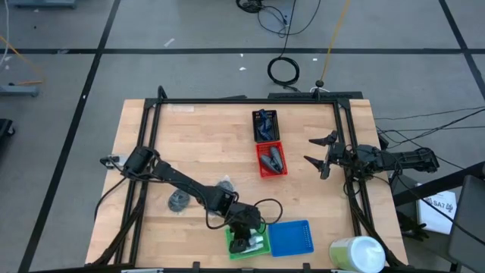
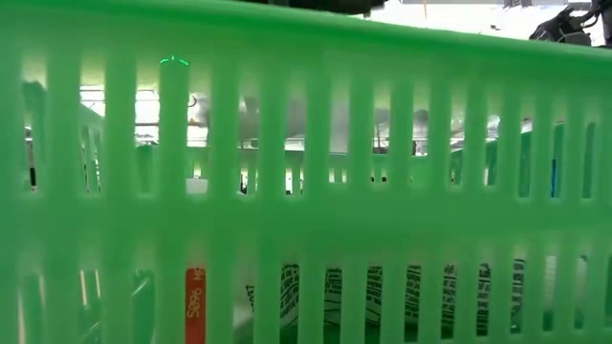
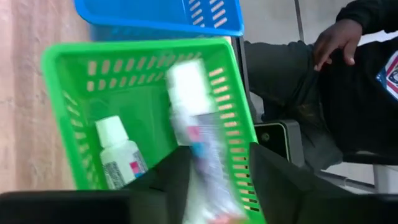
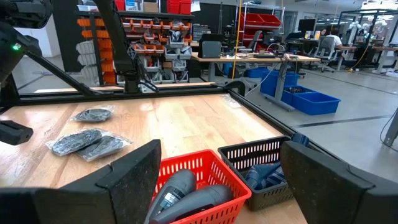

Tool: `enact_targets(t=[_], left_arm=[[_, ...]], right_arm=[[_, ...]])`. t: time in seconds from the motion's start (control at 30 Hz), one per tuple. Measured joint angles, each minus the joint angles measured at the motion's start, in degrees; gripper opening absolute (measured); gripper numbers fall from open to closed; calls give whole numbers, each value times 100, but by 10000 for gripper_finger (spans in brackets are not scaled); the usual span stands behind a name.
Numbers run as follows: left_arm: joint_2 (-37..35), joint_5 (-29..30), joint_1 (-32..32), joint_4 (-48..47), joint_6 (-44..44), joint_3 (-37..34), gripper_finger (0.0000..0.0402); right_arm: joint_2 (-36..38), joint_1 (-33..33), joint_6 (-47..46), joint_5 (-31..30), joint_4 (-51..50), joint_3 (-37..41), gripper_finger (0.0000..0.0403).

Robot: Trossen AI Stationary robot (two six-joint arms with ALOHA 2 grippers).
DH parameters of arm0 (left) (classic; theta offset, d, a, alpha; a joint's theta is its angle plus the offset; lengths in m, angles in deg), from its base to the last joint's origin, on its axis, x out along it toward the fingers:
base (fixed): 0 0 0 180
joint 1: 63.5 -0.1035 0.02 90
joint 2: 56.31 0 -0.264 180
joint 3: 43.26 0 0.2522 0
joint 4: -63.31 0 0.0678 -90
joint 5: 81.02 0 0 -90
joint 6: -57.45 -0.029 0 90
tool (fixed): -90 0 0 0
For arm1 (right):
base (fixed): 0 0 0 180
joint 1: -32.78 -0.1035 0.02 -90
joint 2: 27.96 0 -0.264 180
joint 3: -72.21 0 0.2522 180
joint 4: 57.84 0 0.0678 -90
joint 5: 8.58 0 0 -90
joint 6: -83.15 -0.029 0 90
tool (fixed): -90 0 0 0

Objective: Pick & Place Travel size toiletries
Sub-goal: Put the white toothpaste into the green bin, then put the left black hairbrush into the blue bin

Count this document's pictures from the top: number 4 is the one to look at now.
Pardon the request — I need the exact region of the brown cardboard box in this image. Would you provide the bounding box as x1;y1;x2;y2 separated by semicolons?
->
142;1;160;14

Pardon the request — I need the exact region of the blue plastic storage bin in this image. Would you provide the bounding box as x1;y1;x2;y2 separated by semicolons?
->
292;91;341;116
259;70;301;97
281;85;317;106

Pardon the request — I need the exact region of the person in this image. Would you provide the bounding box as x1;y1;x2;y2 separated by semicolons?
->
328;27;345;50

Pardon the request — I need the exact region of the dark grey travel bottle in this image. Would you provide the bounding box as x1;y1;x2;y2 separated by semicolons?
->
149;184;234;224
144;169;197;223

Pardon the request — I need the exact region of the black pad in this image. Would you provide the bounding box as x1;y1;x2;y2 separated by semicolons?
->
70;105;116;124
45;128;105;157
76;134;133;162

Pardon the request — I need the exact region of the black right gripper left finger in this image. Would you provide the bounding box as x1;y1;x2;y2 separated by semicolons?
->
0;139;162;224

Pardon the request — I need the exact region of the dark grey computer case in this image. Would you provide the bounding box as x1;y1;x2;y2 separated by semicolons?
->
198;33;223;59

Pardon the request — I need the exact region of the red plastic basket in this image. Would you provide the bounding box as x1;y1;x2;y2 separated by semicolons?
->
149;149;252;224

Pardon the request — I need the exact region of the black plastic basket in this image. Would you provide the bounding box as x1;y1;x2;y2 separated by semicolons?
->
217;136;295;212

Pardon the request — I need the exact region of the metal shelf with red bins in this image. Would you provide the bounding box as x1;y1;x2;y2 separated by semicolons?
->
241;2;285;50

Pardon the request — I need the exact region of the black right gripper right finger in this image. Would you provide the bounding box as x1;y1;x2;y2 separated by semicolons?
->
280;140;398;224

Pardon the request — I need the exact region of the yellow cable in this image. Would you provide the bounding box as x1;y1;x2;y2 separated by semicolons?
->
231;0;244;81

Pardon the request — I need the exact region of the wooden top standing desk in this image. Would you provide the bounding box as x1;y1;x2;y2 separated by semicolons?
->
191;51;321;112

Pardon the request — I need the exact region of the grey office chair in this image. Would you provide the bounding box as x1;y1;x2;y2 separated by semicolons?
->
316;36;337;73

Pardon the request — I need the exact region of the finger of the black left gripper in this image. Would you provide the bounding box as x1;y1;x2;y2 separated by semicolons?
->
0;120;34;146

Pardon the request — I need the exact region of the black computer monitor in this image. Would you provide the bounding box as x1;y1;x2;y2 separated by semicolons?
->
297;18;317;32

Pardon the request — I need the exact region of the clear tape strip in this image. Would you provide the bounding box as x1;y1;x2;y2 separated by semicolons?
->
220;93;243;110

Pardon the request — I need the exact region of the navy blue travel bottle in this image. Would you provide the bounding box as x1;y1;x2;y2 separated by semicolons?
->
290;133;311;147
244;162;289;191

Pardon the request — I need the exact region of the red storage bins stack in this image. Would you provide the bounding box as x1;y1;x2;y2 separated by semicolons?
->
166;0;192;15

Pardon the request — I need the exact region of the black rack with orange bins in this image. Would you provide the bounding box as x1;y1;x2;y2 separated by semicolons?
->
76;11;195;86

